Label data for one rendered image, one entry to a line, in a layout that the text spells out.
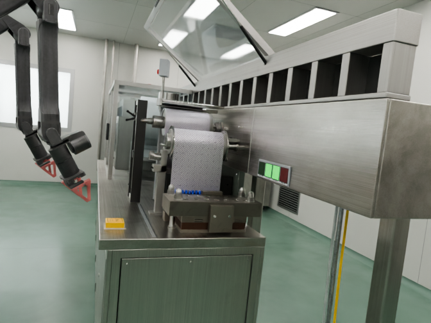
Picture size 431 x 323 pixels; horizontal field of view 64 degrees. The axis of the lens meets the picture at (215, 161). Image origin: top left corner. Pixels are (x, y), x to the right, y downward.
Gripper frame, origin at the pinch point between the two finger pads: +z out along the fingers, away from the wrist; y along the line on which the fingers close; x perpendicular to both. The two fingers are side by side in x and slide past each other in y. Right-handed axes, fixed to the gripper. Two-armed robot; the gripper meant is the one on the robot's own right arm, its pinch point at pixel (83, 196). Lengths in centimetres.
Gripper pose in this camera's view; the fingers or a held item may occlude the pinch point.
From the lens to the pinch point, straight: 130.3
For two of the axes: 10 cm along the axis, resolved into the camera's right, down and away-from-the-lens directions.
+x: -7.4, 4.7, -4.8
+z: 3.1, 8.7, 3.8
